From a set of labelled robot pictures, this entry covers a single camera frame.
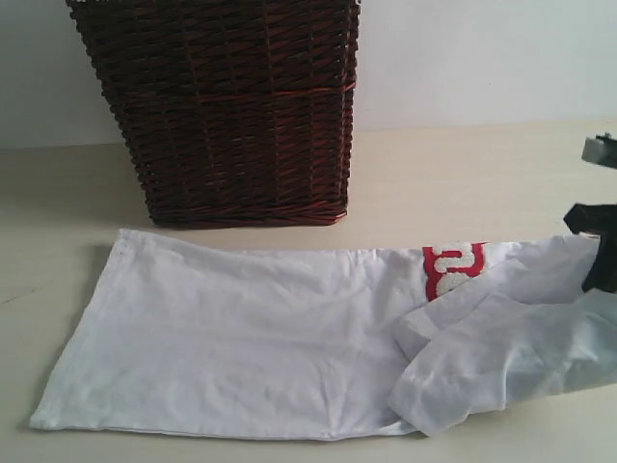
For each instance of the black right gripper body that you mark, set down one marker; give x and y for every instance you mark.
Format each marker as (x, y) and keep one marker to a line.
(599, 220)

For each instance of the dark brown wicker basket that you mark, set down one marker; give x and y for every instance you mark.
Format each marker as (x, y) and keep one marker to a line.
(234, 113)

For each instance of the white t-shirt with red logo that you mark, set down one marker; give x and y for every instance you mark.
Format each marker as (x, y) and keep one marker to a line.
(327, 345)

